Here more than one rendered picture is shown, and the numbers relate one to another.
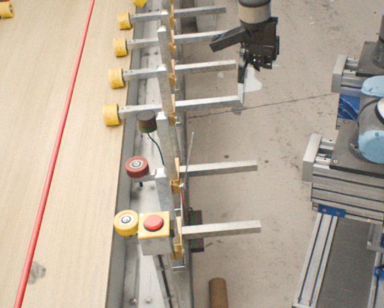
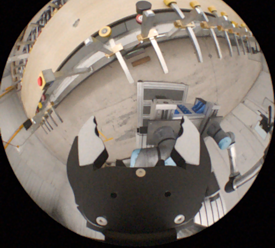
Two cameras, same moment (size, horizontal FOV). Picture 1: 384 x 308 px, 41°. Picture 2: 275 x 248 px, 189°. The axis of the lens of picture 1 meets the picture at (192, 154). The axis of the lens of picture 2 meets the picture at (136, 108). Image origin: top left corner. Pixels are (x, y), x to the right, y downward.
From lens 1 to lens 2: 1.32 m
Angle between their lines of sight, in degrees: 64
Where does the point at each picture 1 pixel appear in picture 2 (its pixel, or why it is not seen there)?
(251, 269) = (157, 65)
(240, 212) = (176, 59)
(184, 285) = (108, 60)
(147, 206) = not seen: hidden behind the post
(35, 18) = not seen: outside the picture
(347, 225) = (172, 92)
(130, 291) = (107, 43)
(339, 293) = (150, 93)
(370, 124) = (139, 164)
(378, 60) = (211, 126)
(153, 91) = not seen: hidden behind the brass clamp
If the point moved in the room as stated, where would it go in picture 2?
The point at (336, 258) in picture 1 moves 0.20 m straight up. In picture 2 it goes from (161, 90) to (165, 94)
